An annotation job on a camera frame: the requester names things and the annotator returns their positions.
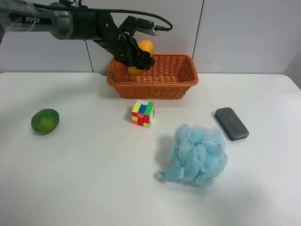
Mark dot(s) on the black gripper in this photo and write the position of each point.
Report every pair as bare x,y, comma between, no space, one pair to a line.
121,45

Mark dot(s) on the yellow mango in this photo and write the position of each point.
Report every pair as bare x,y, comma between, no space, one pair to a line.
145,45

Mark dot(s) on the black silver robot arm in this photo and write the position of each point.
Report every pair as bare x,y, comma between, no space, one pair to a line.
74,23

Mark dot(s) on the orange woven basket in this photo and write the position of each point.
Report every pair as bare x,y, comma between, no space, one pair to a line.
170,78

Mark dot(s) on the green lemon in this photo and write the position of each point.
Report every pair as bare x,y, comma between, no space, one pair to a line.
45,121

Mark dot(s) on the multicolour puzzle cube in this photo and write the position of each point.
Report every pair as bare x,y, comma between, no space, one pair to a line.
142,113

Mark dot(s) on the blue mesh bath sponge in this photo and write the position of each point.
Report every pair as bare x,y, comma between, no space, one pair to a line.
197,155

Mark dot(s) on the grey blue board eraser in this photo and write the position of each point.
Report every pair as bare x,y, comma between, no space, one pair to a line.
231,124

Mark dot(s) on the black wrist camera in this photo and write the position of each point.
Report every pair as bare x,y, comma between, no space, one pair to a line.
134,24

